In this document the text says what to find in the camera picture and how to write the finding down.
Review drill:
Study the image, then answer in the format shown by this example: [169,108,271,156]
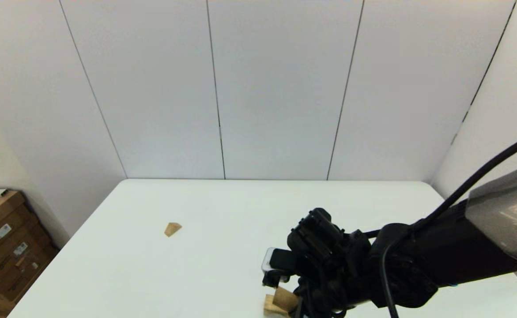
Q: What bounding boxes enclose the stacked cardboard boxes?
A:
[0,191,60,305]

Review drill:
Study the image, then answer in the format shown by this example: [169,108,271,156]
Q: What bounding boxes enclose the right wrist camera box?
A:
[262,247,298,288]

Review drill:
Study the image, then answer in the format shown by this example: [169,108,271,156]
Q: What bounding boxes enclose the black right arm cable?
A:
[364,131,517,318]

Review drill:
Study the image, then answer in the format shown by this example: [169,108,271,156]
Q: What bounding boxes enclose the rectangular wooden building block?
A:
[272,286,299,312]

